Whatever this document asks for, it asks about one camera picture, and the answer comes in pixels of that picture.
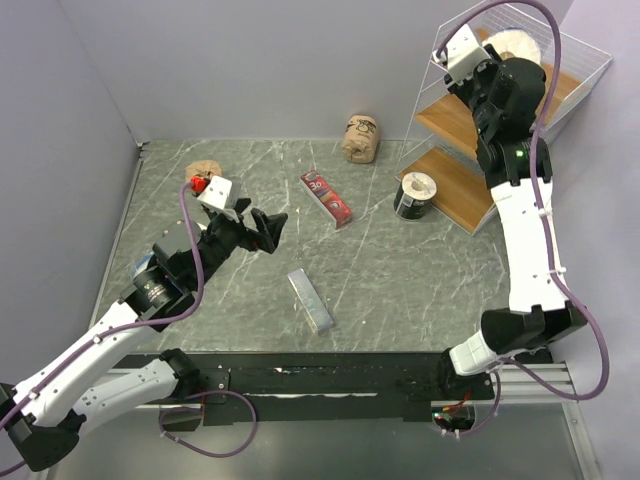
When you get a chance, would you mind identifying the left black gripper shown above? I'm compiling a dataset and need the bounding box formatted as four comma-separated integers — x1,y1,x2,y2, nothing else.
189,197,287,289

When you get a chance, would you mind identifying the blue printed paper roll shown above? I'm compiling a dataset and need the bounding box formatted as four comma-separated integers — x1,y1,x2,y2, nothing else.
483,28,542,65

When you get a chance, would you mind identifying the blue clear-wrapped paper roll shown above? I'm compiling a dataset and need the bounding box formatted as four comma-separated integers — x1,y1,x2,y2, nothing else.
130,252,154,281

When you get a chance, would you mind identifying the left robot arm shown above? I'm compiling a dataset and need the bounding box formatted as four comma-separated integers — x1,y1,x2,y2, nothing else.
1,198,288,472

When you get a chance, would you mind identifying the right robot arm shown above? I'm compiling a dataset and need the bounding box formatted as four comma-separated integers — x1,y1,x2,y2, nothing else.
437,44,587,399

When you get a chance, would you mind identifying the top wooden shelf board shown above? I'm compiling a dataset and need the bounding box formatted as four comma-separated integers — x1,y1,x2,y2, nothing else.
432,27,585,126

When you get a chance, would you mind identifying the wooden shelf board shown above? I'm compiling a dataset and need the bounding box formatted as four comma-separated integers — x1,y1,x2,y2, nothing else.
407,94,485,183
432,27,585,126
397,147,496,235

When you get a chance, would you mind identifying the middle wooden shelf board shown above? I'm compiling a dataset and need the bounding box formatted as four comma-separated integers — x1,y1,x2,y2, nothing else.
407,94,485,183

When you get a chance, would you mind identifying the bottom wooden shelf board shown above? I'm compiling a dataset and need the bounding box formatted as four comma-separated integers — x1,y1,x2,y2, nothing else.
397,147,496,235

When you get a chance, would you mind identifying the brown wrapped paper roll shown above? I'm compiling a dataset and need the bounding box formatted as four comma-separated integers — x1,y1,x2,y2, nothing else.
185,160,222,194

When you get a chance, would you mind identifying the red toothpaste box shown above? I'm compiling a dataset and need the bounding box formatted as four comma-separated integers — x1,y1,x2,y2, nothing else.
299,169,353,229

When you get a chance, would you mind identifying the silver toothpaste box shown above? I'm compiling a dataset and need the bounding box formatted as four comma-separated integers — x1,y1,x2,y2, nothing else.
287,269,334,334

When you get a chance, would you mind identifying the brown roll with bear print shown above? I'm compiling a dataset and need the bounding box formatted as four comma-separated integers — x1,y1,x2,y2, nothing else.
342,115,380,164

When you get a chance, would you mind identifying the black wrapped paper roll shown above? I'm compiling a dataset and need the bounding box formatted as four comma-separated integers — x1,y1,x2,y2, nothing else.
393,172,437,221

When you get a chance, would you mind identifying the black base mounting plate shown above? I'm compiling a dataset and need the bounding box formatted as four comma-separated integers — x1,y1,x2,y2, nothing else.
107,352,501,427

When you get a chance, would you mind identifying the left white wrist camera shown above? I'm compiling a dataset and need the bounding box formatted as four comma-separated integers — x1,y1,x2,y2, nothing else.
196,176,241,222

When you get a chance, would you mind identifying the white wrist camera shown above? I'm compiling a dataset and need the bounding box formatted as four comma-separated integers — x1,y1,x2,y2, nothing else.
196,176,241,222
432,24,491,84

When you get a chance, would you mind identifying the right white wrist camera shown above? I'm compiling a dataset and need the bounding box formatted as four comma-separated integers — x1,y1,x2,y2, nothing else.
432,24,491,84

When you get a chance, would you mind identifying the white wire shelf rack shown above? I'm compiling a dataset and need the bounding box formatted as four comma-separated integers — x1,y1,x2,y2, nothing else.
396,2,612,234

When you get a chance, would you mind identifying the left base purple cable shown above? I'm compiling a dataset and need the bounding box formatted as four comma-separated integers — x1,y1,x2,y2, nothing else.
158,389,259,457

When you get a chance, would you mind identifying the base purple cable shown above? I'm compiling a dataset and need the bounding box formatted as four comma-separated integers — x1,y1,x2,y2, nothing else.
439,390,501,441
158,389,259,457

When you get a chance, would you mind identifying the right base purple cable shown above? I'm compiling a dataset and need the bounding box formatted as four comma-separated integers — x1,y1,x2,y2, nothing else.
439,390,501,441

